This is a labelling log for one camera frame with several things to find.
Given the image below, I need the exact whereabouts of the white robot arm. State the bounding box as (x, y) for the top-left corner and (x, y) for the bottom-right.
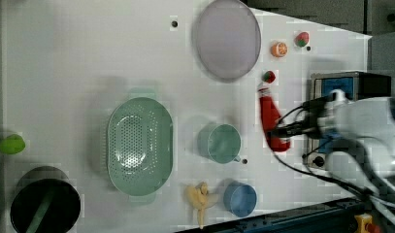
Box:
(265, 89), (395, 229)

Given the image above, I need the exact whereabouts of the red plush ketchup bottle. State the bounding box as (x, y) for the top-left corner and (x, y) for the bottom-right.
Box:
(257, 83), (290, 152)

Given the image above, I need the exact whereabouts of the green mug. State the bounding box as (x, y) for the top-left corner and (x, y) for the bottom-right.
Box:
(197, 123), (242, 164)

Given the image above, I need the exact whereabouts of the red plush strawberry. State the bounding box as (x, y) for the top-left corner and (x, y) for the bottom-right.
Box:
(262, 71), (276, 83)

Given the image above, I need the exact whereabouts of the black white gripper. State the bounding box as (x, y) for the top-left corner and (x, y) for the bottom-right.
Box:
(268, 96), (330, 139)

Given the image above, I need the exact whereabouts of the pink green strawberry toy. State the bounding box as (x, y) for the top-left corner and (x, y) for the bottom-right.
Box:
(295, 32), (310, 48)

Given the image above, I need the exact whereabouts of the black round pot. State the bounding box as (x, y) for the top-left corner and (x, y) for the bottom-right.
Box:
(10, 166), (82, 233)

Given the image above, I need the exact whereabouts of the peeled banana toy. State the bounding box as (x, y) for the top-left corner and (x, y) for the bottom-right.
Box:
(185, 182), (219, 229)

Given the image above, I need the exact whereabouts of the blue cup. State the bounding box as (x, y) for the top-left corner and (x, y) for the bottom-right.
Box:
(223, 181), (257, 217)

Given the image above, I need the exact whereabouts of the silver toaster oven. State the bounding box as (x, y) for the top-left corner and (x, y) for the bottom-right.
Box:
(306, 71), (392, 170)

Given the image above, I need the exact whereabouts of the grey round plate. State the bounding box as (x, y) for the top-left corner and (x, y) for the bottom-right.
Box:
(192, 0), (261, 80)

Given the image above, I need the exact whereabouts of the green lime toy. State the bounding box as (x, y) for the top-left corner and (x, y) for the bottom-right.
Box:
(0, 134), (25, 154)

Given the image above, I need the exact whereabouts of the orange slice toy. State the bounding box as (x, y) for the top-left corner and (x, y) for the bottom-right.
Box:
(271, 42), (288, 57)

